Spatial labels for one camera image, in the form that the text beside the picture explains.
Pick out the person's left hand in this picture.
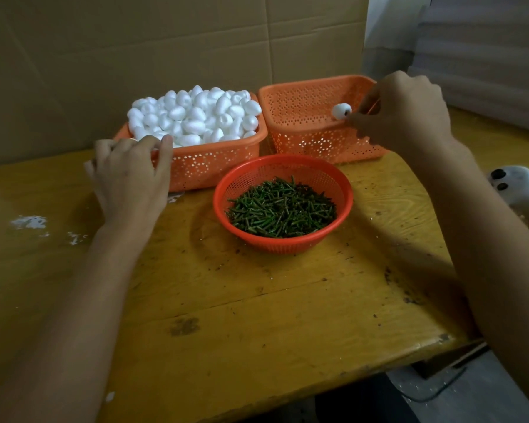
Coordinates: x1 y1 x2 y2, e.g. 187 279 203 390
84 135 175 235

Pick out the person's right hand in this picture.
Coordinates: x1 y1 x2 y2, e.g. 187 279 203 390
347 71 455 151

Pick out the person's left forearm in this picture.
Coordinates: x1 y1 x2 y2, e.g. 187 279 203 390
0 218 159 423

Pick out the person's right forearm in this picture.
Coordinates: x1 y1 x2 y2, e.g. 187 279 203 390
423 135 529 420

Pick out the orange square basket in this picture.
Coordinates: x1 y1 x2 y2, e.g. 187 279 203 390
258 75 387 165
113 93 269 193

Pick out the pile of white foam eggs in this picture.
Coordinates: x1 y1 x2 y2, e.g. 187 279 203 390
127 85 263 148

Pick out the brown cardboard sheet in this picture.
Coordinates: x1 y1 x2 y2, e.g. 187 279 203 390
0 0 371 169

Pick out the pile of green sticks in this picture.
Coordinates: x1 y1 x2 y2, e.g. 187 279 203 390
226 176 338 239

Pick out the stack of grey sheets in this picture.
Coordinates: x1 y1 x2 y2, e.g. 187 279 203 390
407 0 529 135

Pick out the red round mesh basket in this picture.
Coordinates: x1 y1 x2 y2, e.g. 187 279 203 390
213 154 354 255

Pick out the white plastic device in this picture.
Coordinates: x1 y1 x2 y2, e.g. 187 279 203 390
487 166 529 244

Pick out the black cable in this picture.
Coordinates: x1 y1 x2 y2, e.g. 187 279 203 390
390 367 468 404

